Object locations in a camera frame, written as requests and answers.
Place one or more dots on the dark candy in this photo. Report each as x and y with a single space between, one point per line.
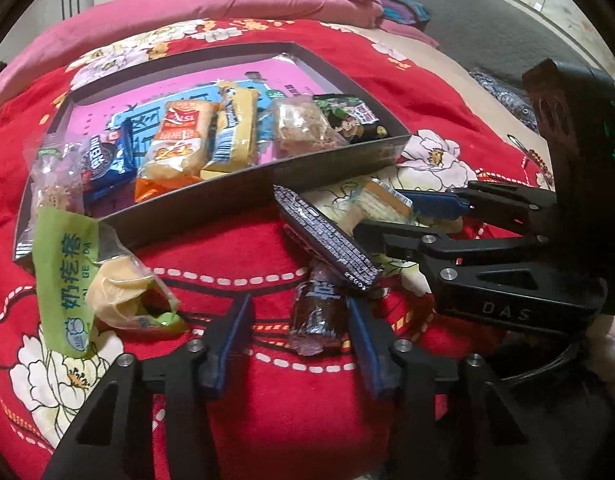
317 310

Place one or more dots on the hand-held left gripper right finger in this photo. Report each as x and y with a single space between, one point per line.
365 350

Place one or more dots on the red floral blanket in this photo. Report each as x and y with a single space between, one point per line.
287 410

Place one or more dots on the grey patterned cloth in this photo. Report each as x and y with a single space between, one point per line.
502 97

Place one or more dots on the green milk candy packet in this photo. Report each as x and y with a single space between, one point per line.
62 270

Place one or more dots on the clear brown crumbly cake packet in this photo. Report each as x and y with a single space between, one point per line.
302 130

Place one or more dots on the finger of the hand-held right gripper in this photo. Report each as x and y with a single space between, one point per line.
487 280
437 205

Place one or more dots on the pink quilt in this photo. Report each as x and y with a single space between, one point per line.
137 15

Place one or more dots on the blue cookie packet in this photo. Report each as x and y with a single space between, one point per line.
105 160

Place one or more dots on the clear pale cake packet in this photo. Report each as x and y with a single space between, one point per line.
382 197

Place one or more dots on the orange bread packet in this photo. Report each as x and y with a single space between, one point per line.
177 145

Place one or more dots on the person's right forearm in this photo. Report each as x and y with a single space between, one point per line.
612 345

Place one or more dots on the beige bed sheet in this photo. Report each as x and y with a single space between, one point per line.
462 75

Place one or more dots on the grey box with pink lining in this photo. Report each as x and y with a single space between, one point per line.
212 200

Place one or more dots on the dark green snack packet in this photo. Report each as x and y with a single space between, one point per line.
347 120

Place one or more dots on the yellow wafer packet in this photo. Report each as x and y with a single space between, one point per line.
232 130

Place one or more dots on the colourful cloth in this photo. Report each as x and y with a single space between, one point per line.
402 12

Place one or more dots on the clear nut snack packet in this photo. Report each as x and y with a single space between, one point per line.
52 185

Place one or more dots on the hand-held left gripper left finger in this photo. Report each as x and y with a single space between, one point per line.
232 345

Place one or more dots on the dark chocolate bar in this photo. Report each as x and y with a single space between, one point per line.
327 240

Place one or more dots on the white wardrobe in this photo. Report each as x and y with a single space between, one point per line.
577 15

